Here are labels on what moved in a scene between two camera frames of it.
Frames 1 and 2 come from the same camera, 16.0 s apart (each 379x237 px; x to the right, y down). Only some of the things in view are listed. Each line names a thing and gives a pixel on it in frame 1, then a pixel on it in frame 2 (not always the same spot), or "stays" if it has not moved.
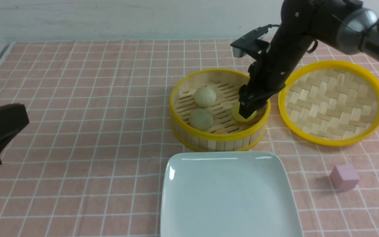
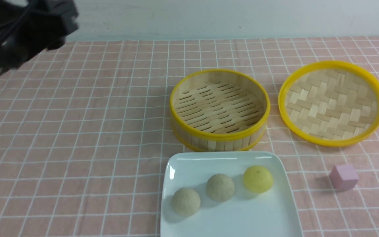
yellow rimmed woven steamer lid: (332, 103) stays
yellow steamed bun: (238, 117) to (258, 179)
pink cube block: (344, 177) stays
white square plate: (228, 194) stays
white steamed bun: (204, 97) to (220, 187)
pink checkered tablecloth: (100, 127) stays
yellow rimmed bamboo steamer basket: (226, 134) stays
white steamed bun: (201, 119) to (185, 202)
